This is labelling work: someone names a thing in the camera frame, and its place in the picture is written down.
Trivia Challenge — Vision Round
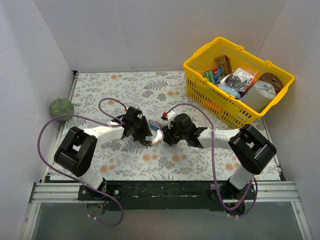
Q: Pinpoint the brown cardboard box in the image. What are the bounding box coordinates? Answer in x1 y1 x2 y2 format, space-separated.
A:
214 55 232 76

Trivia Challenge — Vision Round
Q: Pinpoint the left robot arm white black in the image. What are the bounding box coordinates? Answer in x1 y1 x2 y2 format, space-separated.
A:
54 106 153 200

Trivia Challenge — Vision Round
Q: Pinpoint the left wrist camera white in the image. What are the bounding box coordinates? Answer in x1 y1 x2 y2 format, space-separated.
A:
125 106 143 121

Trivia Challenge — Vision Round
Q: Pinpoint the green blue sponge pack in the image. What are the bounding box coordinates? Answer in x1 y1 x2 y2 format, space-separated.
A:
202 66 225 84

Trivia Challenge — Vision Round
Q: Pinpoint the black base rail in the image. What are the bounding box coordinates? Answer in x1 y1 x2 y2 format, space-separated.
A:
77 180 256 211

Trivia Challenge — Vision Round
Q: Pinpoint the yellow plastic basket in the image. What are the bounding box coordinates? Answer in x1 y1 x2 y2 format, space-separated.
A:
183 36 295 129

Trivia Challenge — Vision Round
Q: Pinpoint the floral table mat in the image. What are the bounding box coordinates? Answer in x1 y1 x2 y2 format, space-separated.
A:
63 71 240 181

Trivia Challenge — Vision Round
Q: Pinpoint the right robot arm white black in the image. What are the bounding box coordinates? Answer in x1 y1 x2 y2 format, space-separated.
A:
162 112 277 199

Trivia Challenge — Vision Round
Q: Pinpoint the blue key fob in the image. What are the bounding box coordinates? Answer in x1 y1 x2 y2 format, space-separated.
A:
150 124 159 131

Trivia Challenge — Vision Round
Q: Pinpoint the silver foil packet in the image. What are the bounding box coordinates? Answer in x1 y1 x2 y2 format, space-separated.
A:
219 67 257 93

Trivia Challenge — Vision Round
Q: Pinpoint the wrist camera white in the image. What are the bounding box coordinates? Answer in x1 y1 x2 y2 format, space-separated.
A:
161 111 177 128
125 106 143 121

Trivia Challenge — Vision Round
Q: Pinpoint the light blue cloth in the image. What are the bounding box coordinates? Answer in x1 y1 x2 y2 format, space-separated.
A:
218 83 241 99

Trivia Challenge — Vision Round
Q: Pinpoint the brown round disc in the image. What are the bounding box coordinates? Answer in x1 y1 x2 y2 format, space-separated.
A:
258 72 284 94

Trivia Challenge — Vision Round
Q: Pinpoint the metal disc keyring holder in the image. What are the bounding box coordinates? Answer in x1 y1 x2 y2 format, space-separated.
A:
141 124 164 147

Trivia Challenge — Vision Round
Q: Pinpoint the green felt ball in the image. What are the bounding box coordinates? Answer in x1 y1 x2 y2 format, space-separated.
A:
49 98 75 118

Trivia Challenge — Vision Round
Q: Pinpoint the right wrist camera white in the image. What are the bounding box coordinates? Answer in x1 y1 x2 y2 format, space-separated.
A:
161 111 177 128

